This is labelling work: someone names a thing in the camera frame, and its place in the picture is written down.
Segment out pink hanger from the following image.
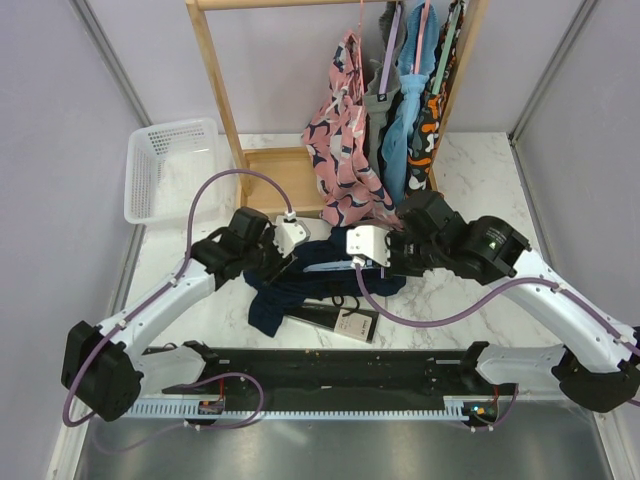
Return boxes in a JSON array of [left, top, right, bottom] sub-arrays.
[[413, 0, 431, 74], [354, 0, 365, 105]]

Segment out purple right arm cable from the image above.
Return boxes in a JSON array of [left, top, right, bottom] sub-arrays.
[[352, 257, 640, 409]]

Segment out navy blue shorts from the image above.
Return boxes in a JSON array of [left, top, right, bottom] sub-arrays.
[[242, 237, 409, 337]]

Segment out orange camouflage shorts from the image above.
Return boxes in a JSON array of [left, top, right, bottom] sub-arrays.
[[405, 25, 460, 197]]

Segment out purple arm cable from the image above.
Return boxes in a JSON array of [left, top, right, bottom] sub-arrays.
[[60, 168, 297, 429], [352, 257, 640, 409]]

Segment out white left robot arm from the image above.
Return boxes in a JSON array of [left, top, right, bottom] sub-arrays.
[[61, 207, 310, 422]]

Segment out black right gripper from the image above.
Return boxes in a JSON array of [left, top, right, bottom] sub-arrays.
[[371, 229, 445, 278]]

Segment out grey shorts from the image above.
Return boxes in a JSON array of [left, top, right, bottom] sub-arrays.
[[363, 1, 405, 175]]

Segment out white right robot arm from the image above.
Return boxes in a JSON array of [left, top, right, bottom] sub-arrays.
[[383, 191, 639, 413]]

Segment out pink patterned shorts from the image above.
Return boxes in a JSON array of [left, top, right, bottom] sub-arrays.
[[302, 31, 399, 228]]

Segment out wooden clothes rack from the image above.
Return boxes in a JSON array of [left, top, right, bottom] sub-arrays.
[[186, 1, 489, 217]]

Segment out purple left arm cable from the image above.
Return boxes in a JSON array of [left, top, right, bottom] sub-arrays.
[[60, 168, 297, 429]]

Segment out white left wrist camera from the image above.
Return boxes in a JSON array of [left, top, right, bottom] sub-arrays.
[[274, 212, 310, 258]]

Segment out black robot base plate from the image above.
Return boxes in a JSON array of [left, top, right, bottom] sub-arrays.
[[163, 341, 515, 411]]

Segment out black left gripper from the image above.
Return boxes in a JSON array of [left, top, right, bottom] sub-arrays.
[[242, 226, 297, 286]]

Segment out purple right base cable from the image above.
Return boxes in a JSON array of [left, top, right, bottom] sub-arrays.
[[464, 384, 524, 434]]

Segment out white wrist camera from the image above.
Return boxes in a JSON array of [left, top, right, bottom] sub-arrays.
[[346, 225, 391, 267], [274, 212, 310, 258]]

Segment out light blue hanger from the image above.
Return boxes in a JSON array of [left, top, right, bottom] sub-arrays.
[[303, 260, 354, 273]]

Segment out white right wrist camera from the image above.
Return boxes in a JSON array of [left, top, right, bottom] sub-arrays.
[[346, 225, 391, 267]]

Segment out purple hanger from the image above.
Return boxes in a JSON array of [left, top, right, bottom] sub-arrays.
[[378, 2, 403, 97]]

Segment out light blue shorts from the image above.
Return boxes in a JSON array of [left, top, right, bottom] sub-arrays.
[[381, 1, 440, 204]]

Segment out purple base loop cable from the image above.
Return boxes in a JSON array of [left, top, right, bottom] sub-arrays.
[[182, 368, 267, 435]]

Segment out green hanger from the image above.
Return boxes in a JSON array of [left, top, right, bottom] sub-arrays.
[[430, 1, 466, 95]]

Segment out white slotted cable duct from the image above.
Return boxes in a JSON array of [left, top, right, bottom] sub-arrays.
[[124, 396, 496, 421]]

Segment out white plastic basket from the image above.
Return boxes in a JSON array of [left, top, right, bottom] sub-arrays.
[[124, 118, 229, 225]]

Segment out grey plastic folder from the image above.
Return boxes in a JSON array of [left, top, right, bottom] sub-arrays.
[[272, 214, 390, 314]]

